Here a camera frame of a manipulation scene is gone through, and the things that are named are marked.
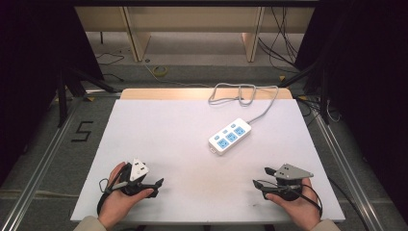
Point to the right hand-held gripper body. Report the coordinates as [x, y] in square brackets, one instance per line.
[290, 172]

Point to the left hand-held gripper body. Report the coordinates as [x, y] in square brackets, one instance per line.
[138, 170]

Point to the white power strip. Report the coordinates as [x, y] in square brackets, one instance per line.
[229, 137]

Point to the person's left hand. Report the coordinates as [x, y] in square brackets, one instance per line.
[115, 202]

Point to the person's right hand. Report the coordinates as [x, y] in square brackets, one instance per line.
[301, 210]

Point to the black metal stand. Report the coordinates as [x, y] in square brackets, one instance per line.
[62, 96]
[324, 96]

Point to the yellow tape roll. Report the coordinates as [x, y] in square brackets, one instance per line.
[159, 71]

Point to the black curtain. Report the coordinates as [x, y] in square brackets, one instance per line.
[35, 64]
[369, 80]

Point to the light wooden shelf unit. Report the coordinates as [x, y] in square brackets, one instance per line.
[138, 38]

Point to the aluminium floor rail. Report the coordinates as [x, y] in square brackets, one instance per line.
[35, 179]
[349, 179]

